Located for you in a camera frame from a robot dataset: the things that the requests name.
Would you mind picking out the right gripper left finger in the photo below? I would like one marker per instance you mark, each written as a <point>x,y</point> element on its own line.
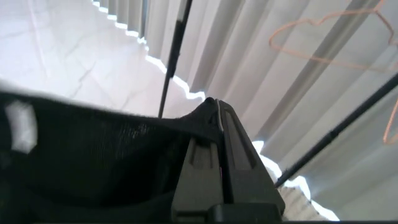
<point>199,186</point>

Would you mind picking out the black t-shirt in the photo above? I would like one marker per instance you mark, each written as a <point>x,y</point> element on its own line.
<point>93,155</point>

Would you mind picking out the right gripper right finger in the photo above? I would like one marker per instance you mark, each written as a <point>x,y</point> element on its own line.
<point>245,180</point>

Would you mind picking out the pink clothes hanger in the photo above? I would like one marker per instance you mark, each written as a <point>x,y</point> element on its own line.
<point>314,21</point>
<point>387,137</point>

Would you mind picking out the black clothes rack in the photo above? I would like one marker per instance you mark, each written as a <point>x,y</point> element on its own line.
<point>175,46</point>

